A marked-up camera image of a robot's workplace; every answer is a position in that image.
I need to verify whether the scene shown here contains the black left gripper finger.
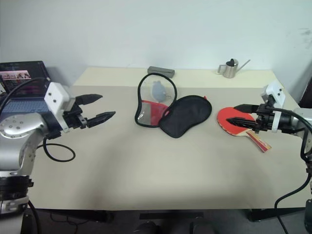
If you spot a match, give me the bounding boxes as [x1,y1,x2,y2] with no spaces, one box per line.
[86,111,117,129]
[77,93,103,106]

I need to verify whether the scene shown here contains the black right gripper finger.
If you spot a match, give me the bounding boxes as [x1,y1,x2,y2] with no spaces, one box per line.
[233,103,260,115]
[225,117,256,130]

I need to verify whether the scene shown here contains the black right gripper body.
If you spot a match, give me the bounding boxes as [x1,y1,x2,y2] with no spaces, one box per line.
[254,103,279,133]

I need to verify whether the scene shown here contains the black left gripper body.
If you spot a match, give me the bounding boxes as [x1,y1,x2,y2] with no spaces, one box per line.
[63,104,88,130]

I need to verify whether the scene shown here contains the red table tennis paddle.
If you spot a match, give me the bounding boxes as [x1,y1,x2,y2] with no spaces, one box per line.
[216,106,273,154]

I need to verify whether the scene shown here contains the black red paddle case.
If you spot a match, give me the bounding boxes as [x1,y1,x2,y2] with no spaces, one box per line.
[134,73,213,139]

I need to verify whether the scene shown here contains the grey round plush pendant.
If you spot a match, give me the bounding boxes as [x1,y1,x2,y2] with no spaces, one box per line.
[151,80,172,103]

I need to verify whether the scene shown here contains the steel watering can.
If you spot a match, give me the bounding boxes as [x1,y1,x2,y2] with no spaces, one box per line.
[217,58,252,79]

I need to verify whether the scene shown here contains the dark furniture piece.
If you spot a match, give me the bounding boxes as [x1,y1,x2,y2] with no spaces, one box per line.
[298,77,312,109]

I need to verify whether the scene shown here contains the open laptop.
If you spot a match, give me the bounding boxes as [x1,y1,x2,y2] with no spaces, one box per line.
[0,60,52,116]

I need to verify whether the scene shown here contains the grey rectangular box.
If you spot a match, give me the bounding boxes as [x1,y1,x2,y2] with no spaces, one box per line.
[147,65,176,78]

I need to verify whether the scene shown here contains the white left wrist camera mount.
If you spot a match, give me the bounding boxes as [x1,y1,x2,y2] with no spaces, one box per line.
[44,82,77,132]

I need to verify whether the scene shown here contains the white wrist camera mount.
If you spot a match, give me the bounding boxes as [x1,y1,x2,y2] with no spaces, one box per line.
[44,82,77,132]
[260,80,286,134]

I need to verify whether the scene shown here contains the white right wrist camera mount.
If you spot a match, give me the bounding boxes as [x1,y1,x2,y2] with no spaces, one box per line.
[260,80,286,134]

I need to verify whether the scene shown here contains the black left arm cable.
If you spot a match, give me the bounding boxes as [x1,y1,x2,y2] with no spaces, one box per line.
[0,77,76,162]

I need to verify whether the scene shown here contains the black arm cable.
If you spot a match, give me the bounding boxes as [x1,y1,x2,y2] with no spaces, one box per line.
[0,77,76,162]
[265,104,312,234]

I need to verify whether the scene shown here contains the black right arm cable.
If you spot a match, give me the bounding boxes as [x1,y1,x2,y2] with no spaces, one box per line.
[265,104,312,234]

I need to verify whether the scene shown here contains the black table frame bar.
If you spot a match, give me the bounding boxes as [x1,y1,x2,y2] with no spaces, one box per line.
[139,212,204,220]

